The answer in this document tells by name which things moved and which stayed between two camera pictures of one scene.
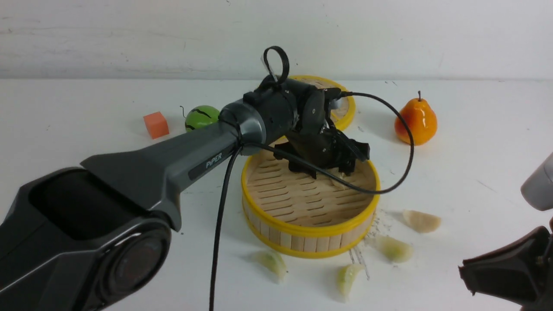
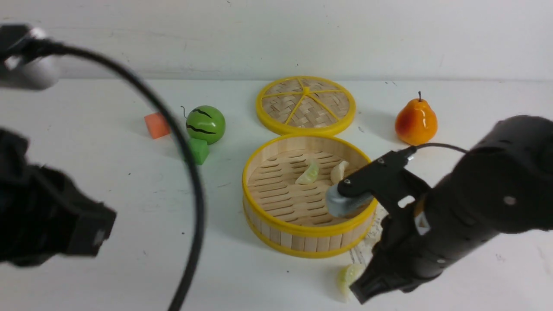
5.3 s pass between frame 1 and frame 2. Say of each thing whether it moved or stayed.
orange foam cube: stayed
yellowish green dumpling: stayed
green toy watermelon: stayed
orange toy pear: stayed
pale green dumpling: moved
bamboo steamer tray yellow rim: stayed
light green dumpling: moved
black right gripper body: moved
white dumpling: stayed
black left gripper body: moved
